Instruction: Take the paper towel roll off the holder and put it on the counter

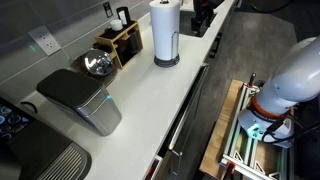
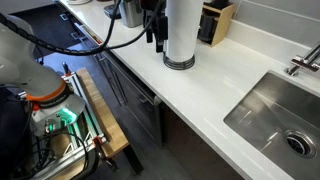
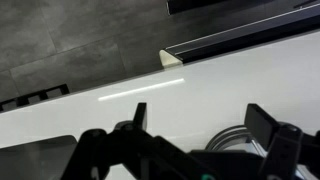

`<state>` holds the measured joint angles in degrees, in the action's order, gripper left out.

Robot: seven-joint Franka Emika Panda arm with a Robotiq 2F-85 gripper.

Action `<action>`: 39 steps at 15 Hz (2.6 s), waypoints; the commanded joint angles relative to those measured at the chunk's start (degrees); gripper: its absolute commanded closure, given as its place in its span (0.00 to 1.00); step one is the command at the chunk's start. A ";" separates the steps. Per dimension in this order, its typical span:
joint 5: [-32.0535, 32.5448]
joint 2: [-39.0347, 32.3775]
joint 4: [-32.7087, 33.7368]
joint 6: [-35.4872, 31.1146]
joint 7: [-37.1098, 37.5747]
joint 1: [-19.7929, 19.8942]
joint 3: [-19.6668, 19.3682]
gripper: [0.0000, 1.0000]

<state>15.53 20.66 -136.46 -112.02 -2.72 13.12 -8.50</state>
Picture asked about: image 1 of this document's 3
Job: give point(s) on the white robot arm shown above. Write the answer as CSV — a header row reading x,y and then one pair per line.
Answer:
x,y
290,62

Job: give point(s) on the stainless steel sink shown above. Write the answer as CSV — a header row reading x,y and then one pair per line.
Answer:
x,y
185,24

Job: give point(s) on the white paper towel roll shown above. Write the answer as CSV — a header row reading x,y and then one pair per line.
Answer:
x,y
164,30

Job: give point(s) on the white wall outlet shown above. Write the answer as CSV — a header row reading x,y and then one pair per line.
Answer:
x,y
45,40

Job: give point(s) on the stainless steel trash bin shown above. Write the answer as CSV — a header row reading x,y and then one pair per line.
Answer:
x,y
87,99

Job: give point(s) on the dishwasher door with handle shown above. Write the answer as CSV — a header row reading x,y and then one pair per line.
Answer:
x,y
177,146

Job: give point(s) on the dark coffee machine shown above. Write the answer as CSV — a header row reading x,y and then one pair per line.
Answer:
x,y
32,150

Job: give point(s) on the metal paper towel holder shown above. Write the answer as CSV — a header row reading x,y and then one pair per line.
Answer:
x,y
167,61

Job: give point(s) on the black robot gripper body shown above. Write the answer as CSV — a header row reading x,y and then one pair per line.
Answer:
x,y
203,14

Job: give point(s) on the black wall switch plate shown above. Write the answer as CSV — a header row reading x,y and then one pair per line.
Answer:
x,y
108,9

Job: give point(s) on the white round cup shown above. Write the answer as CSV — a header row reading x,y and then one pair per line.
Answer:
x,y
116,25

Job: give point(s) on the bamboo countertop organizer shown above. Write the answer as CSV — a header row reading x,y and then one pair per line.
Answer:
x,y
124,44

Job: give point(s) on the black and white container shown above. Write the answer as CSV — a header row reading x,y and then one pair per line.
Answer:
x,y
123,15

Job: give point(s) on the wooden robot cart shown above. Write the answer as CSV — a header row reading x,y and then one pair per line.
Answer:
x,y
229,144

